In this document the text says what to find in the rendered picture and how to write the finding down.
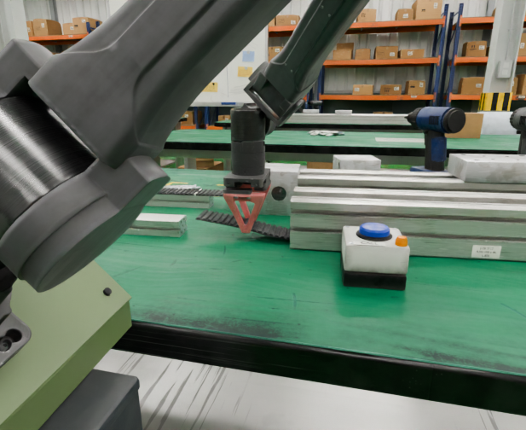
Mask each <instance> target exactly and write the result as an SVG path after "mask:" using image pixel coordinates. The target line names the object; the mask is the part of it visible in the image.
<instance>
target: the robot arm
mask: <svg viewBox="0 0 526 430"><path fill-rule="evenodd" d="M290 1H291V0H127V1H126V2H125V3H124V4H123V5H122V6H121V7H120V8H119V9H118V10H117V11H116V12H115V13H114V14H113V15H111V16H110V17H109V18H108V19H107V20H106V21H104V22H103V23H102V24H101V25H100V26H98V27H97V28H96V29H95V30H94V31H93V32H91V33H90V34H89V35H87V36H86V37H85V38H83V39H82V40H80V41H79V42H78V43H76V44H74V45H73V46H72V47H70V48H69V49H67V50H65V51H64V52H62V53H61V54H56V55H53V54H52V53H51V52H50V51H49V50H47V49H46V48H44V47H43V46H42V45H40V44H37V43H34V42H32V41H28V40H24V39H18V38H13V39H11V40H10V41H9V43H8V44H7V45H6V46H5V47H4V48H3V49H2V50H1V52H0V368H1V367H2V366H3V365H4V364H6V362H8V360H9V359H11V358H12V357H13V356H14V355H15V354H17V353H18V352H19V351H20V349H21V348H22V347H23V346H24V345H25V344H26V343H27V342H28V341H29V340H30V338H31V337H32V331H31V330H30V328H29V327H28V326H27V325H26V324H25V323H24V322H23V321H21V320H20V319H19V318H18V317H17V316H16V315H15V314H14V313H13V312H12V309H11V308H10V300H11V295H12V290H13V288H12V286H13V283H14V282H15V281H16V280H17V278H19V279H20V280H22V281H23V280H26V281H27V282H28V283H29V284H30V285H31V286H32V287H33V288H34V289H35V290H36V291H37V292H38V293H42V292H45V291H48V290H50V289H51V288H54V287H56V286H57V285H59V284H61V283H63V282H64V281H65V280H67V279H68V278H70V277H71V276H73V275H75V274H76V273H77V272H79V271H80V270H82V269H83V268H84V267H85V266H86V265H88V264H89V263H90V262H92V261H93V260H94V259H96V258H97V257H98V256H99V255H100V254H102V253H103V252H104V251H105V250H106V249H108V248H109V247H110V246H111V245H112V244H113V243H114V242H115V241H116V240H117V239H118V238H119V237H120V236H121V235H122V234H123V233H124V232H125V231H126V230H127V229H128V228H129V227H130V226H131V225H132V224H133V223H134V222H135V221H136V219H137V218H138V217H139V215H140V214H141V212H142V210H143V208H144V206H145V205H146V204H147V203H148V202H149V201H150V200H151V199H152V198H153V197H154V196H155V195H156V194H157V193H158V192H159V191H160V190H161V189H162V188H163V187H164V186H165V185H166V184H167V183H168V182H169V181H170V180H171V178H170V177H169V176H168V175H167V174H166V173H165V172H164V170H163V169H162V168H161V167H160V166H159V165H158V164H157V163H156V162H155V161H154V160H153V159H154V158H155V157H156V156H157V155H158V154H159V153H160V152H161V151H162V150H163V148H164V145H165V142H166V140H167V138H168V137H169V135H170V134H171V132H172V131H173V129H174V127H175V126H176V124H177V123H178V121H179V120H180V118H181V117H182V116H183V115H184V113H185V112H186V111H187V109H188V108H189V107H190V105H191V104H192V103H193V102H194V100H195V99H196V98H197V97H198V95H199V94H200V93H201V92H202V91H203V90H204V89H205V87H206V86H207V85H208V84H209V83H210V82H211V81H212V80H213V79H214V78H215V77H216V76H217V75H218V74H219V73H220V72H221V71H222V70H223V69H224V68H225V67H226V66H227V65H228V64H229V63H230V62H231V61H232V60H233V59H234V58H235V57H236V56H237V55H238V54H239V53H240V52H241V51H242V50H243V49H244V48H245V47H246V46H247V45H248V44H249V43H250V42H251V41H252V40H253V39H254V38H255V37H256V36H257V35H258V34H259V33H260V32H261V31H262V30H263V29H264V28H265V27H266V25H268V23H270V21H272V20H273V19H274V17H275V16H276V15H277V14H279V12H280V11H281V10H282V9H283V8H285V6H286V5H287V4H289V2H290ZM369 1H370V0H311V2H310V3H309V6H308V8H307V9H306V10H305V12H304V14H303V16H302V18H301V20H300V21H299V22H298V25H297V26H296V28H295V30H294V32H293V33H292V35H291V37H290V38H289V40H288V42H287V44H286V46H285V47H284V48H283V50H282V51H281V52H279V53H278V54H277V55H276V56H275V57H274V58H272V59H271V60H270V62H269V63H268V62H267V61H265V62H263V63H262V64H261V65H260V66H259V67H258V68H257V69H256V70H255V71H254V72H253V73H252V74H251V76H250V77H249V78H248V79H249V80H250V83H249V84H248V85H247V86H246V87H245V88H244V89H243V91H244V92H245V93H246V94H247V95H248V96H249V97H250V98H251V99H252V100H253V101H254V102H255V103H244V105H243V106H242V107H234V109H232V110H230V116H231V141H232V142H231V162H232V171H231V172H230V173H228V174H227V175H226V176H225V177H224V178H223V186H226V187H225V188H224V189H223V198H224V200H225V201H226V202H227V204H228V207H229V208H230V210H231V212H232V213H233V214H234V217H235V219H236V222H237V224H238V225H239V227H240V230H241V232H242V233H250V232H251V228H252V226H253V225H254V222H255V221H256V220H257V217H258V214H259V213H260V211H261V208H262V206H263V203H264V201H265V198H266V196H267V194H268V192H269V189H270V186H271V180H270V168H265V141H264V140H265V136H267V135H269V134H270V133H272V132H273V131H274V129H275V127H276V126H277V127H279V126H282V125H283V124H285V122H286V121H287V120H288V119H289V118H290V117H291V116H292V115H293V114H294V113H295V112H296V111H297V110H298V109H299V108H300V107H301V106H302V105H303V103H304V97H305V96H306V95H307V94H308V92H309V91H310V90H311V88H312V87H313V86H314V83H315V81H316V80H317V79H318V78H319V75H320V70H321V68H322V66H323V64H324V62H325V60H326V58H327V57H328V56H329V54H330V53H331V51H332V50H333V48H334V47H335V46H336V45H337V43H338V42H339V40H340V39H341V38H342V36H343V35H344V34H345V33H346V32H347V30H348V29H349V28H350V26H351V25H352V24H353V22H354V21H355V19H356V18H357V17H358V15H359V14H360V13H361V11H362V10H363V9H364V8H365V7H366V6H367V4H368V3H369ZM256 104H257V105H256ZM257 192H260V193H257ZM236 200H237V201H238V202H239V203H240V206H241V209H242V211H243V213H244V216H245V218H249V221H248V223H247V224H244V221H243V219H242V217H241V215H240V211H239V209H238V207H237V205H236V203H235V201H236ZM247 201H250V202H252V203H254V204H255V205H254V207H253V210H252V212H251V214H250V212H249V209H248V206H247V204H246V202H247Z"/></svg>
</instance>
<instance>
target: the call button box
mask: <svg viewBox="0 0 526 430"><path fill-rule="evenodd" d="M359 228H360V227H356V226H344V227H343V231H342V245H341V249H342V251H341V257H340V264H341V271H342V279H343V285H344V286H346V287H358V288H382V289H395V290H405V288H406V283H407V276H406V274H407V272H408V260H409V253H410V249H409V246H406V247H399V246H397V245H395V242H396V238H397V237H398V236H399V235H402V234H401V232H400V231H399V229H396V228H390V234H389V235H388V236H386V237H370V236H365V235H362V234H361V233H360V232H359Z"/></svg>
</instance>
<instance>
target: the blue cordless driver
mask: <svg viewBox="0 0 526 430"><path fill-rule="evenodd" d="M404 119H407V121H408V123H410V124H411V125H412V126H413V128H415V129H417V130H422V131H423V133H424V134H425V165H424V166H412V167H410V171H431V172H447V170H444V161H445V160H447V138H446V137H445V133H447V134H451V133H453V134H454V133H457V132H459V131H461V130H462V129H463V127H464V125H465V120H466V117H465V112H464V111H463V110H462V109H460V108H456V107H418V108H416V109H414V111H413V112H411V113H409V114H408V116H404Z"/></svg>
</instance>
